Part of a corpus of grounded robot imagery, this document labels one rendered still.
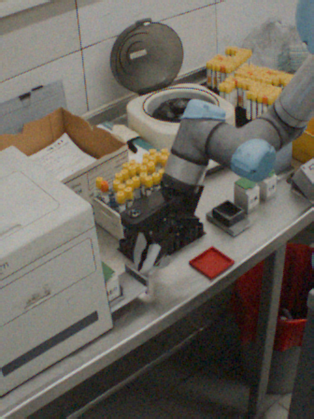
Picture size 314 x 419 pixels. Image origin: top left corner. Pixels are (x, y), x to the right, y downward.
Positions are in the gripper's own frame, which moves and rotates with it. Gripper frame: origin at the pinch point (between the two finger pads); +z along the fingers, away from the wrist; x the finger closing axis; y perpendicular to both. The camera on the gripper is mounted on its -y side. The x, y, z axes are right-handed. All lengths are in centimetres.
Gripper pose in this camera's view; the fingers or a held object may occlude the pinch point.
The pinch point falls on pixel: (138, 274)
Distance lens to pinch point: 124.4
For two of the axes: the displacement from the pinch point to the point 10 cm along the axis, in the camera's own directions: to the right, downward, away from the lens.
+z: -3.3, 9.0, 2.9
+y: 6.8, 0.1, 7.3
